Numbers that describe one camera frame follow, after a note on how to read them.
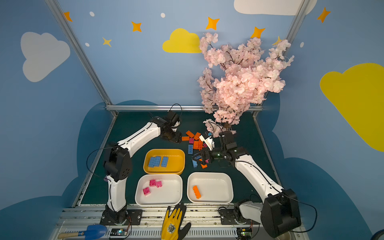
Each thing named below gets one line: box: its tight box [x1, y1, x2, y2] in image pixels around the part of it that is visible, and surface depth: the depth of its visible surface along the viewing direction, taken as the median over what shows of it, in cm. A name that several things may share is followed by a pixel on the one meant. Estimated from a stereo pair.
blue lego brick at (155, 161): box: [151, 156, 162, 168], surface depth 95 cm
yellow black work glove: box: [161, 203, 192, 240], surface depth 73 cm
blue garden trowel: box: [58, 224, 108, 240], surface depth 71 cm
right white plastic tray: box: [187, 172, 234, 204], surface depth 85 cm
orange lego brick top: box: [185, 130, 195, 138], surface depth 110 cm
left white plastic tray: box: [134, 174, 183, 207], surface depth 84 cm
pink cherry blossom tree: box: [197, 32, 295, 138], surface depth 71 cm
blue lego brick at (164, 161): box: [161, 156, 168, 168], surface depth 95 cm
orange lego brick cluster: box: [192, 185, 202, 200], surface depth 82 cm
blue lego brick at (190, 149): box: [187, 144, 194, 155], surface depth 100 cm
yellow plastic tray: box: [143, 148, 169, 174], surface depth 93 cm
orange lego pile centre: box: [193, 132, 205, 151], surface depth 104 cm
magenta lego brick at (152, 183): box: [149, 179, 156, 187], surface depth 86 cm
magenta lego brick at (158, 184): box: [155, 181, 163, 188], surface depth 86 cm
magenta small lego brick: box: [143, 187, 151, 196], surface depth 83 cm
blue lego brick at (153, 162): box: [148, 156, 159, 168], surface depth 94 cm
